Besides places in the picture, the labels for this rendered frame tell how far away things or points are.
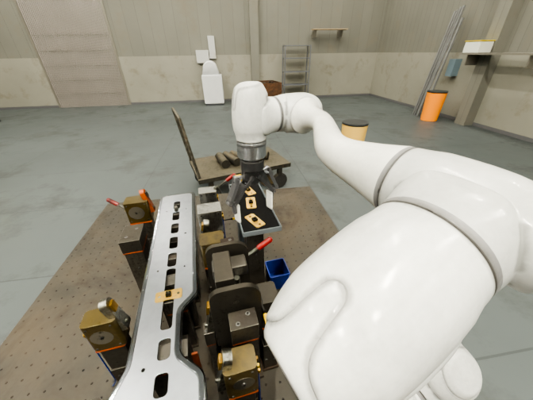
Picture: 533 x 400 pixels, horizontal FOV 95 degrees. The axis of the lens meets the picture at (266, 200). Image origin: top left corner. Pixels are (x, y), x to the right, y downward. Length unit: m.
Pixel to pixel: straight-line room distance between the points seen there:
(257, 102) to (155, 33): 10.31
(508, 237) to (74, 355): 1.32
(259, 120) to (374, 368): 0.60
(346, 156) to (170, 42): 10.54
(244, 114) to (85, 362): 1.07
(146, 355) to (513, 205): 0.80
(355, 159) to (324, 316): 0.25
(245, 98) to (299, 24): 10.45
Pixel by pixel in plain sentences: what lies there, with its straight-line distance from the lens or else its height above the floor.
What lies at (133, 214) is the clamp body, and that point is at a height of 1.00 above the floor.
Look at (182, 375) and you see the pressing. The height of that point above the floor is 1.00.
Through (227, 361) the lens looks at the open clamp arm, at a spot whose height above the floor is 1.10.
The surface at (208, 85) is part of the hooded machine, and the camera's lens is 9.84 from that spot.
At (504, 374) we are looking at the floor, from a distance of 2.32.
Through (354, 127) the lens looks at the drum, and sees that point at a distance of 4.31.
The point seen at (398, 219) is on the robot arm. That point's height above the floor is 1.55.
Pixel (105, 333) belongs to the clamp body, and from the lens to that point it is 0.92.
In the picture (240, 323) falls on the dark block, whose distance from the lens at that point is 0.67.
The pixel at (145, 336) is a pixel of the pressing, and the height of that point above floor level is 1.00.
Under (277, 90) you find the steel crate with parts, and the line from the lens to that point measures 9.60.
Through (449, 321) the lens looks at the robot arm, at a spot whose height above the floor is 1.51.
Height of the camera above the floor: 1.68
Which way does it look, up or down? 31 degrees down
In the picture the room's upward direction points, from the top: 1 degrees counter-clockwise
